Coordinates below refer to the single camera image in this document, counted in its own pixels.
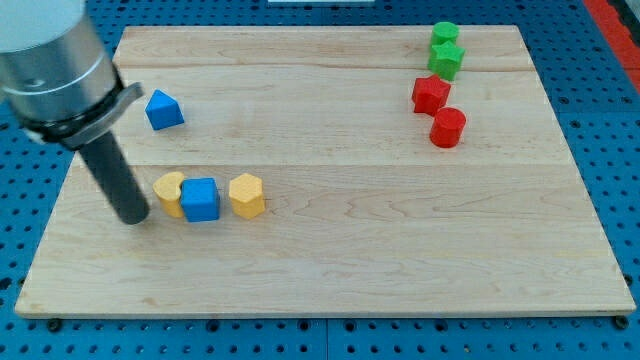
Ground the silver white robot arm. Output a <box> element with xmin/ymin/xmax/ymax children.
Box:
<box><xmin>1</xmin><ymin>0</ymin><xmax>143</xmax><ymax>150</ymax></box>

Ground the yellow hexagon block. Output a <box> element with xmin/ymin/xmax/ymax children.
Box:
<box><xmin>229</xmin><ymin>173</ymin><xmax>266</xmax><ymax>219</ymax></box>

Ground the blue triangle block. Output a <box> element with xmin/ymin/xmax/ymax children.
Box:
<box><xmin>145</xmin><ymin>89</ymin><xmax>184</xmax><ymax>131</ymax></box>

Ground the light wooden board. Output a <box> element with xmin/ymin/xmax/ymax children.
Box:
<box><xmin>15</xmin><ymin>25</ymin><xmax>636</xmax><ymax>319</ymax></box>

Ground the blue cube block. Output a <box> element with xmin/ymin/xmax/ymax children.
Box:
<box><xmin>180</xmin><ymin>178</ymin><xmax>220</xmax><ymax>222</ymax></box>

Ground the red star block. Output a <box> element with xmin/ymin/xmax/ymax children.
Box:
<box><xmin>411</xmin><ymin>74</ymin><xmax>451</xmax><ymax>116</ymax></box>

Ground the red cylinder block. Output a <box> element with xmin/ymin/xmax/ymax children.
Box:
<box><xmin>429</xmin><ymin>107</ymin><xmax>467</xmax><ymax>148</ymax></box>

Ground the yellow heart block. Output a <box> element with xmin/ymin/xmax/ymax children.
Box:
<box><xmin>152</xmin><ymin>171</ymin><xmax>186</xmax><ymax>218</ymax></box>

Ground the green star block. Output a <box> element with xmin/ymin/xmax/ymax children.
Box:
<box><xmin>427</xmin><ymin>41</ymin><xmax>466</xmax><ymax>81</ymax></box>

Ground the green cylinder block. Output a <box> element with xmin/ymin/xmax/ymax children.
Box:
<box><xmin>430</xmin><ymin>21</ymin><xmax>459</xmax><ymax>45</ymax></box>

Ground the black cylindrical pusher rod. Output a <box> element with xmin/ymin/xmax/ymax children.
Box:
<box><xmin>79</xmin><ymin>131</ymin><xmax>149</xmax><ymax>225</ymax></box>

